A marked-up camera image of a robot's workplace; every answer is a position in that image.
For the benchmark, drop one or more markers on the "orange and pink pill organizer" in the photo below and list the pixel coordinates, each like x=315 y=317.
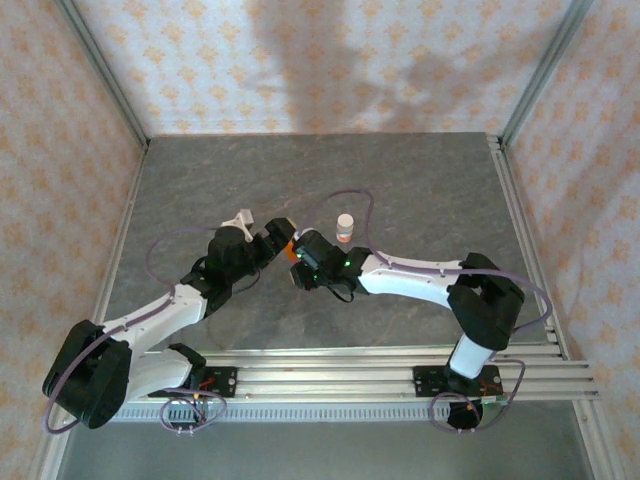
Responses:
x=291 y=254

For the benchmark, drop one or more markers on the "white vitamin C bottle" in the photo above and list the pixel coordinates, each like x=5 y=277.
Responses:
x=345 y=235

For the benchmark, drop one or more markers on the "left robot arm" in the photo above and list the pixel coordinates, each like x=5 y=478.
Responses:
x=150 y=320

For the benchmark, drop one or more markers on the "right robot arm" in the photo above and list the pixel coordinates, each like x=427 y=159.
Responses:
x=415 y=280

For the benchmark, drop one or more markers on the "grey metal shelf panel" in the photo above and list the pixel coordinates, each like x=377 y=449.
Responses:
x=325 y=450

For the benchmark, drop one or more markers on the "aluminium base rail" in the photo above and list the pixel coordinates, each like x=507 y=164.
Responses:
x=325 y=380

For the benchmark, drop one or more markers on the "aluminium side rail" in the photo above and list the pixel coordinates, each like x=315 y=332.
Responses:
x=515 y=210
x=125 y=220

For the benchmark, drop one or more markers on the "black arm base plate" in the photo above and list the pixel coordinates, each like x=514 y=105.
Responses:
x=225 y=382
x=425 y=382

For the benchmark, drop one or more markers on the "aluminium frame post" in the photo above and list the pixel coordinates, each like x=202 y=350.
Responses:
x=105 y=75
x=545 y=75

